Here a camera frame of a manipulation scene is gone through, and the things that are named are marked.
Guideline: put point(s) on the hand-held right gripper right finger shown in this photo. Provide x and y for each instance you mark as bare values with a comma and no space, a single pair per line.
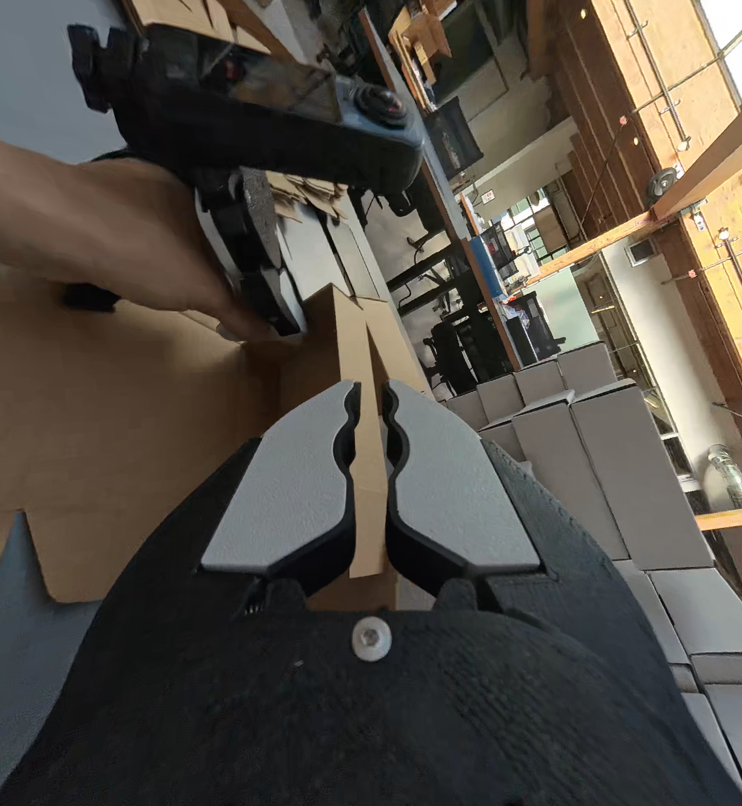
459,491

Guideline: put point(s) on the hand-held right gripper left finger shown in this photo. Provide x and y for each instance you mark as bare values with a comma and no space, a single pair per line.
283,491

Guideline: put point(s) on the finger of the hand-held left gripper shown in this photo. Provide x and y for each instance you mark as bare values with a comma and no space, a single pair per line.
276,302
210,239

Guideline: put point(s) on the brown cardboard box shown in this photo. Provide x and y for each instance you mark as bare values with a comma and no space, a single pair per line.
125,441

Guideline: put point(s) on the person's left hand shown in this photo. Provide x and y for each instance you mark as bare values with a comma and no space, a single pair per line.
150,252

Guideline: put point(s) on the stack of flat cardboard sheets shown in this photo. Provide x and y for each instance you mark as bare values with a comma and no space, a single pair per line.
308,189

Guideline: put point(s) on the pile of white boxes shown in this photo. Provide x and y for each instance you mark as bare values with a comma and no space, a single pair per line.
597,491

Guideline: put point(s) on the black round ceiling speaker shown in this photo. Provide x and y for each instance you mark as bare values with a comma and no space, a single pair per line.
662,184

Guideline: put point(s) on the silver ventilation duct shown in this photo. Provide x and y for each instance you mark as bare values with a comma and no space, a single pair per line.
733,475

